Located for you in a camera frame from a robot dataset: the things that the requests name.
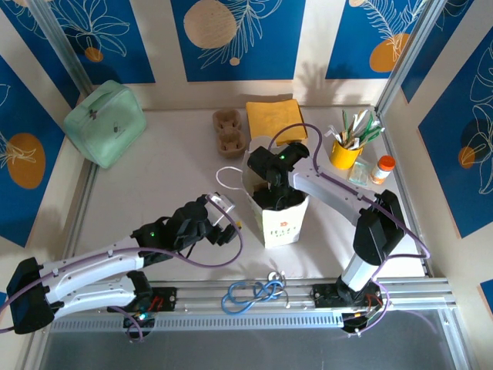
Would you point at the white paper takeout bag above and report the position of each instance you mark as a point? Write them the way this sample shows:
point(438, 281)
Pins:
point(283, 231)

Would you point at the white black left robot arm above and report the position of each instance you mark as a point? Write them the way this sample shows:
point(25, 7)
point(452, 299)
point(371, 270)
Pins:
point(96, 266)

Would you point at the yellow napkin stack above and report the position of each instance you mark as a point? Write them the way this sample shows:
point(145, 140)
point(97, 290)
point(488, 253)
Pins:
point(269, 115)

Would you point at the brown cardboard cup carrier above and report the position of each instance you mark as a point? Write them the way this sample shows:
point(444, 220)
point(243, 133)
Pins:
point(229, 131)

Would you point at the yellow holder cup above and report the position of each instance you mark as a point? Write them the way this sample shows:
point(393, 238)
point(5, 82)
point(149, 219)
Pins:
point(344, 156)

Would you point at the wooden stir sticks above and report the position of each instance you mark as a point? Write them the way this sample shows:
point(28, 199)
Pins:
point(352, 140)

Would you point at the green white wrapped straw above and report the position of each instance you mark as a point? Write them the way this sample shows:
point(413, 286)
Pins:
point(345, 123)
point(375, 133)

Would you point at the clear plastic packet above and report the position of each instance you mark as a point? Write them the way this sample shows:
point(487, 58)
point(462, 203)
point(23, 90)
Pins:
point(360, 173)

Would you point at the orange capped bottle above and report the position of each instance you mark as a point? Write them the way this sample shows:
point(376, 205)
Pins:
point(382, 171)

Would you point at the mint green lunch bag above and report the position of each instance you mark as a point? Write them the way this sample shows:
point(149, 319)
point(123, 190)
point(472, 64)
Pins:
point(104, 123)

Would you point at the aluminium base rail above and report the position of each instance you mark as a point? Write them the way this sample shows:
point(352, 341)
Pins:
point(200, 294)

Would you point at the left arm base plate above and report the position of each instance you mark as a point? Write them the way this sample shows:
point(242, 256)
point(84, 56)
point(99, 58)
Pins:
point(165, 298)

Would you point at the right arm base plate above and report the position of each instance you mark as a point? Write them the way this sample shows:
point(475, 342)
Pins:
point(323, 297)

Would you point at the aluminium frame post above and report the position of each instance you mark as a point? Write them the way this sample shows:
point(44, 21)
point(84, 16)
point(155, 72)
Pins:
point(408, 50)
point(61, 46)

